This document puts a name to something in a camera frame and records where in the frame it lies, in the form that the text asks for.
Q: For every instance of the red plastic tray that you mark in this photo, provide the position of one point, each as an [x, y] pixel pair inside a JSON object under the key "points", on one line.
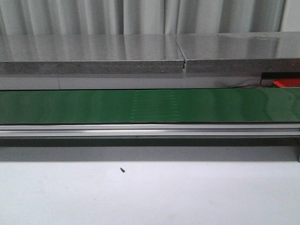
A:
{"points": [[287, 83]]}

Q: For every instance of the aluminium conveyor side rail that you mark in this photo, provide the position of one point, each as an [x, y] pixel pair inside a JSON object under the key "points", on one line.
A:
{"points": [[110, 130]]}

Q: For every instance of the grey stone counter slab left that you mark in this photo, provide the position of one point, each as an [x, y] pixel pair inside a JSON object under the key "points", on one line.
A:
{"points": [[90, 54]]}

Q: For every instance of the grey pleated curtain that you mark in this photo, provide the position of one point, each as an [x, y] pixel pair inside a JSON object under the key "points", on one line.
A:
{"points": [[37, 17]]}

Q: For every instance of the conveyor support leg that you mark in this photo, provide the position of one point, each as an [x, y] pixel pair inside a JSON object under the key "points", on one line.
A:
{"points": [[298, 151]]}

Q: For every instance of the green conveyor belt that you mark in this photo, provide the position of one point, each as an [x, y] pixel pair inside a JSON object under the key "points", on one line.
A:
{"points": [[150, 106]]}

